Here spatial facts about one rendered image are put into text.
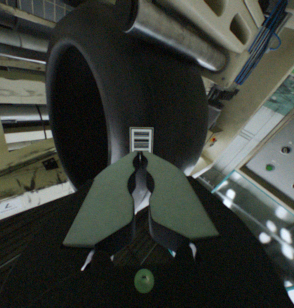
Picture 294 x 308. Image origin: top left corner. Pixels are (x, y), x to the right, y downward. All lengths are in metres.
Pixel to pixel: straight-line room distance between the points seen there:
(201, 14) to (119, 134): 0.23
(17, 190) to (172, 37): 0.85
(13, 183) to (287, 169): 1.25
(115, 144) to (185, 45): 0.23
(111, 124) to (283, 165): 0.79
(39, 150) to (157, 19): 0.82
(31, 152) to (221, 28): 0.90
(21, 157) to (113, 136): 0.72
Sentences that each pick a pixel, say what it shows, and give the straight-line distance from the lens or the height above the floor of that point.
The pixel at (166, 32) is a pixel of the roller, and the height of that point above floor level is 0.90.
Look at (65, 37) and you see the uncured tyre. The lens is 0.46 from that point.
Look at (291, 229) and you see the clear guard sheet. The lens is 1.00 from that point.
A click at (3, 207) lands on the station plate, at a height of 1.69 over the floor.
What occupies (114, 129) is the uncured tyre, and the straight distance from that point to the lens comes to 0.28.
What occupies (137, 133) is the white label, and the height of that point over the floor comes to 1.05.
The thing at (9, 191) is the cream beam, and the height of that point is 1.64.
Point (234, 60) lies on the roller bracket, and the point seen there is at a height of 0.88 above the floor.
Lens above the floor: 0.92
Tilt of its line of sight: 35 degrees up
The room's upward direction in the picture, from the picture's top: 156 degrees counter-clockwise
